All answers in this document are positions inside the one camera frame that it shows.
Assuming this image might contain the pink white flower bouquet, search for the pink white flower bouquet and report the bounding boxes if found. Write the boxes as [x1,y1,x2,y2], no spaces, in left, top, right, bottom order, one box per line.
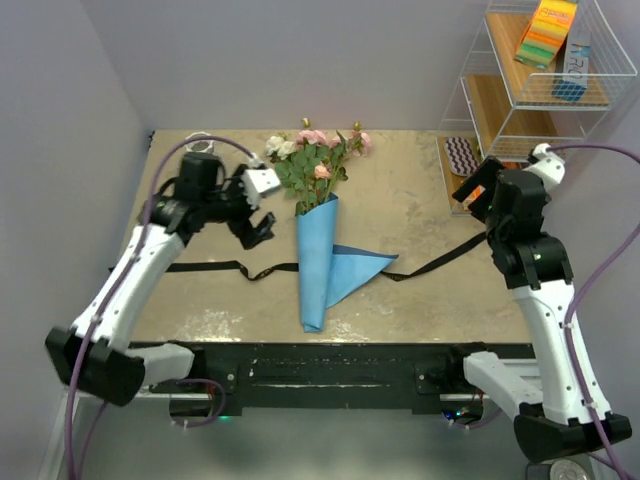
[264,117,372,215]

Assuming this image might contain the orange box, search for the orange box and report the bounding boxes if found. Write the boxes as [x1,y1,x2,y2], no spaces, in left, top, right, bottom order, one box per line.
[462,185,484,211]

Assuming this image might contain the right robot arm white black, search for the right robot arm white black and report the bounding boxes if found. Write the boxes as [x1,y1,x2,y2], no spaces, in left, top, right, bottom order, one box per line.
[445,154,632,462]

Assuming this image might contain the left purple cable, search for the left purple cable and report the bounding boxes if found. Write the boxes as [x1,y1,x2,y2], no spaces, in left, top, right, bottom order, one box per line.
[63,135,261,480]

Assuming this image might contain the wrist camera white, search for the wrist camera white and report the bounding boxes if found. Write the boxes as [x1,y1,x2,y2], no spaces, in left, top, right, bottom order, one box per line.
[242,164,281,199]
[524,143,566,193]

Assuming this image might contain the white wire shelf rack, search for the white wire shelf rack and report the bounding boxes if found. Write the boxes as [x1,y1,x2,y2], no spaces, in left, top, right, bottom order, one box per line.
[436,1,638,195]

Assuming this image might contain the white blue cube box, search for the white blue cube box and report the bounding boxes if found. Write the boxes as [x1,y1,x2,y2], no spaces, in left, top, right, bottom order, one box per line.
[551,27,591,102]

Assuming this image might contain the white ceramic vase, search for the white ceramic vase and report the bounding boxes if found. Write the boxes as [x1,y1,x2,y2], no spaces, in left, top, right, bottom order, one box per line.
[185,131,215,154]

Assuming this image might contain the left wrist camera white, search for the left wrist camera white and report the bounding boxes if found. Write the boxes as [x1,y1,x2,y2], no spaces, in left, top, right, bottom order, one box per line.
[242,164,281,199]

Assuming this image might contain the purple wavy striped cloth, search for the purple wavy striped cloth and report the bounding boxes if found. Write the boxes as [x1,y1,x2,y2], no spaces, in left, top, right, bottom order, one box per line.
[444,137,479,178]

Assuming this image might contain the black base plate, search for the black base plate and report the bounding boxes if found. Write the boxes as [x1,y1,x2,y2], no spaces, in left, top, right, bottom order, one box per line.
[134,341,536,417]

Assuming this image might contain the colourful sponge pack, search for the colourful sponge pack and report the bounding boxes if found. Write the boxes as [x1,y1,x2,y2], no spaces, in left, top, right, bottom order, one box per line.
[515,0,578,70]

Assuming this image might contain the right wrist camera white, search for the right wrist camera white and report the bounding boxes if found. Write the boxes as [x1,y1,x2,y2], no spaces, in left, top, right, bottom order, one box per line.
[524,143,566,193]

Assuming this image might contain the black ribbon gold lettering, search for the black ribbon gold lettering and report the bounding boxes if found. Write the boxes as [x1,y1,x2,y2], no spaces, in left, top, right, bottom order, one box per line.
[108,230,489,282]

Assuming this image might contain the metal tin can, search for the metal tin can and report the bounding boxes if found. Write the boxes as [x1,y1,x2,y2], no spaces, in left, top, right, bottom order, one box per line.
[525,459,590,480]

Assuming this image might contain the blue wrapping paper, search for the blue wrapping paper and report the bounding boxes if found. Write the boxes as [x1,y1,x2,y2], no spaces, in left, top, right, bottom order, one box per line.
[296,194,398,333]

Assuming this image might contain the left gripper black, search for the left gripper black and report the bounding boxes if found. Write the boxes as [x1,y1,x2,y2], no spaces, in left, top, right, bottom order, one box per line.
[202,164,275,248]

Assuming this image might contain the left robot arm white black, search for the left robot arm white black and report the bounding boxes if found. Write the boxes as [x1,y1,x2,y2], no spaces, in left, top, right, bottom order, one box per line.
[45,152,281,406]

